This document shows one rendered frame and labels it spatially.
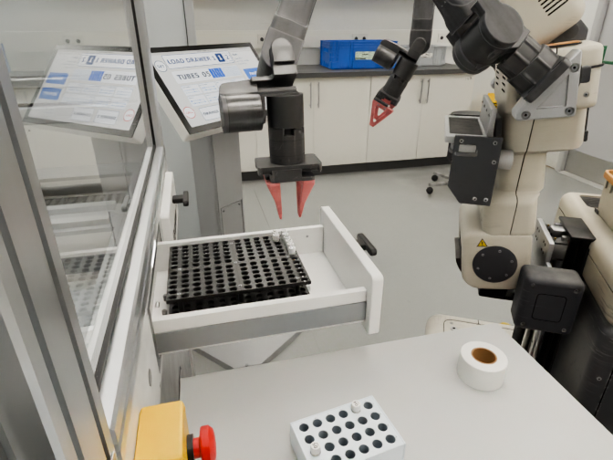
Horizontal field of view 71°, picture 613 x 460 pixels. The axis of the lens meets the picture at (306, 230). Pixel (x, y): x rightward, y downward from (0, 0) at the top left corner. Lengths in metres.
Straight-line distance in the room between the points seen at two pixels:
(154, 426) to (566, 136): 0.97
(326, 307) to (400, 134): 3.52
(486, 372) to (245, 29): 3.90
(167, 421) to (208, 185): 1.28
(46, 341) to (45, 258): 0.04
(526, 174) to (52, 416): 1.05
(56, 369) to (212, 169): 1.41
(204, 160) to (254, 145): 2.11
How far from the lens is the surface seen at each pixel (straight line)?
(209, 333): 0.67
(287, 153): 0.68
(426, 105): 4.19
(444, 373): 0.77
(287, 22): 0.73
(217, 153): 1.64
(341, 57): 3.95
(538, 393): 0.79
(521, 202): 1.12
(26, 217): 0.26
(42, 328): 0.27
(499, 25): 0.87
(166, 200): 0.97
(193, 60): 1.61
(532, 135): 1.11
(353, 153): 3.99
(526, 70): 0.90
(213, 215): 1.72
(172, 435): 0.48
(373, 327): 0.71
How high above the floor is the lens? 1.27
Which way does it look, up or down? 26 degrees down
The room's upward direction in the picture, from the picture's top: straight up
